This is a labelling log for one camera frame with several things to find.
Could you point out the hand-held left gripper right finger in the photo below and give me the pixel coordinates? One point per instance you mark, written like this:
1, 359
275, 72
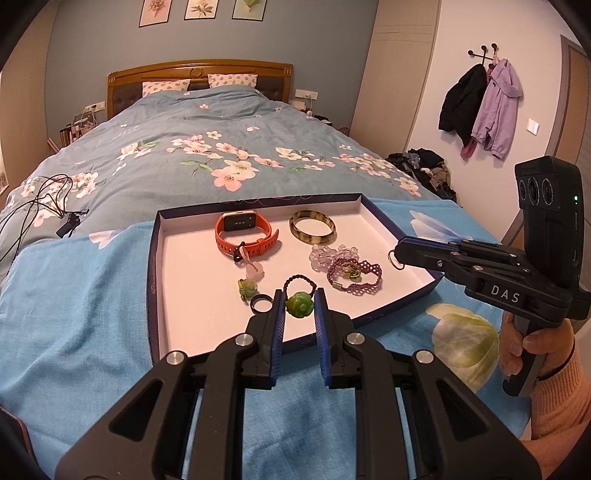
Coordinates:
322, 341

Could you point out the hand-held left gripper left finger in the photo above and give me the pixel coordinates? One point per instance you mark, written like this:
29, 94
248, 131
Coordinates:
278, 332

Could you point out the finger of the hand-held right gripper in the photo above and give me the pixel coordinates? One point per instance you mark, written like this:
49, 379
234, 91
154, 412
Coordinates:
429, 258
489, 251

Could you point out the gold green brooch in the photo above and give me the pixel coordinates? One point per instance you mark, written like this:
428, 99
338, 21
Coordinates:
353, 273

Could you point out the dark blue tray box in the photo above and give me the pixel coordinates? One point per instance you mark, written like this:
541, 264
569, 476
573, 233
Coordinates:
198, 286

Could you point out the person's right forearm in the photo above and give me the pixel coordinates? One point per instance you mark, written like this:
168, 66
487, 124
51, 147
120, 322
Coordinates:
563, 401

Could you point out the person's right hand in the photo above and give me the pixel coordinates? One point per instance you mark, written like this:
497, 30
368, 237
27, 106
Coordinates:
549, 346

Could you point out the pile of clothes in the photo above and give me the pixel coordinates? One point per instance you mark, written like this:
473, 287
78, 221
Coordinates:
425, 170

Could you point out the tortoiseshell bangle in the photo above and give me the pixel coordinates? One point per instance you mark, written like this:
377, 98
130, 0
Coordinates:
300, 233

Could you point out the orange smart watch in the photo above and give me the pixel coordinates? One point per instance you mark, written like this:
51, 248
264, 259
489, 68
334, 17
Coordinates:
258, 228

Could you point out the wooden door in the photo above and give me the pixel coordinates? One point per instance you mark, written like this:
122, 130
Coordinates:
572, 115

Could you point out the purple jacket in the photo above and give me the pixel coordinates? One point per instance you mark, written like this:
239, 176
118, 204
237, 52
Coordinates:
501, 106

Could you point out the black coat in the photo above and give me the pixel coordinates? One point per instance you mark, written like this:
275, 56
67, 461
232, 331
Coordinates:
461, 106

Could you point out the light blue flower blanket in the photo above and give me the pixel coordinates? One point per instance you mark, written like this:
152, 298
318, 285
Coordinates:
83, 314

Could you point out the person's pink sweater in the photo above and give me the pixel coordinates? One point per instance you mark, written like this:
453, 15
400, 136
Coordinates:
549, 461

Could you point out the floral blue duvet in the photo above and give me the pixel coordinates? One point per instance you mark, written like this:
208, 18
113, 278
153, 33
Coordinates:
161, 129

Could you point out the small-print pillow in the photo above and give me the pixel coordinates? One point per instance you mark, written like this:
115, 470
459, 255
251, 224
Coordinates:
231, 80
164, 87

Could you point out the wooden bed headboard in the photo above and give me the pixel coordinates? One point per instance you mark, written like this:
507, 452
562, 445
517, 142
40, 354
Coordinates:
194, 71

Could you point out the bedside clutter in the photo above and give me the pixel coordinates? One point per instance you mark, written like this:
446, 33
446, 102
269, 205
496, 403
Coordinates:
76, 129

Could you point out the framed flower picture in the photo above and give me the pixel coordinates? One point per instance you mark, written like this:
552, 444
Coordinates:
249, 8
202, 8
156, 11

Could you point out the white light switch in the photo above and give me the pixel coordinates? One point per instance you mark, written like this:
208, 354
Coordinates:
533, 126

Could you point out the wall coat hook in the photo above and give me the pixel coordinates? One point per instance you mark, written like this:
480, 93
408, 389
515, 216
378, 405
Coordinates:
484, 50

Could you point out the white wall socket panel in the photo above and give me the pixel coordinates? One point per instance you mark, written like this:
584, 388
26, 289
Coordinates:
306, 94
94, 107

